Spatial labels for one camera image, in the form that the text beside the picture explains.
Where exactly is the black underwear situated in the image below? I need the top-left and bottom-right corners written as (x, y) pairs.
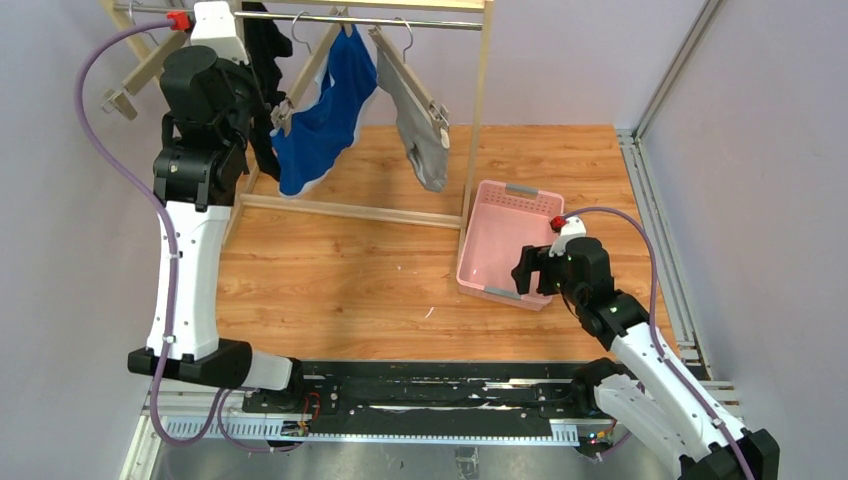
top-left (243, 18), bottom-right (293, 181)

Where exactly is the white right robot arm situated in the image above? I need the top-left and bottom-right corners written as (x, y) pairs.
top-left (511, 237), bottom-right (780, 479)

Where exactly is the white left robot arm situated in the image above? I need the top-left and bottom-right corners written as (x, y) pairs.
top-left (127, 46), bottom-right (306, 408)

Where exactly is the grey underwear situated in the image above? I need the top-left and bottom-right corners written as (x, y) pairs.
top-left (377, 49), bottom-right (449, 193)

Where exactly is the wooden hanger with grey underwear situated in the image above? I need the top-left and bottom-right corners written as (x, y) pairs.
top-left (368, 17), bottom-right (451, 149)

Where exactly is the blue underwear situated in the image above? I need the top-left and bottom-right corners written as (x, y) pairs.
top-left (270, 26), bottom-right (377, 198)

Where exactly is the wooden hanger with blue underwear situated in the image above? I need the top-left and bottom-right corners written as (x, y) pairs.
top-left (270, 7), bottom-right (350, 135)

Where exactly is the empty wooden clip hanger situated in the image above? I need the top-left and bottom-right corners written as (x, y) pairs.
top-left (101, 31), bottom-right (188, 121)

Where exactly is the pink plastic laundry basket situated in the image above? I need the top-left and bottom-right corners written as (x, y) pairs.
top-left (456, 180), bottom-right (565, 311)

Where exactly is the metal hanging rod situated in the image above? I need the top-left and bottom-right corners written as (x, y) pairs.
top-left (105, 2), bottom-right (484, 31)

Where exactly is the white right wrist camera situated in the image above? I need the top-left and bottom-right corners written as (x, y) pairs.
top-left (548, 215), bottom-right (587, 258)

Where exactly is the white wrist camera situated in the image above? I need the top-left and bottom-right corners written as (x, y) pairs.
top-left (189, 1), bottom-right (250, 65)
top-left (548, 215), bottom-right (587, 258)

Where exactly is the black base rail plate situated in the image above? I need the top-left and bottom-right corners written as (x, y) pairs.
top-left (242, 360), bottom-right (613, 440)

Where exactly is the wooden clothes rack frame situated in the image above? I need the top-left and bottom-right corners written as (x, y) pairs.
top-left (99, 1), bottom-right (494, 244)

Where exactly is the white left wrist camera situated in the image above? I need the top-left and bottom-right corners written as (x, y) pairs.
top-left (189, 1), bottom-right (250, 65)

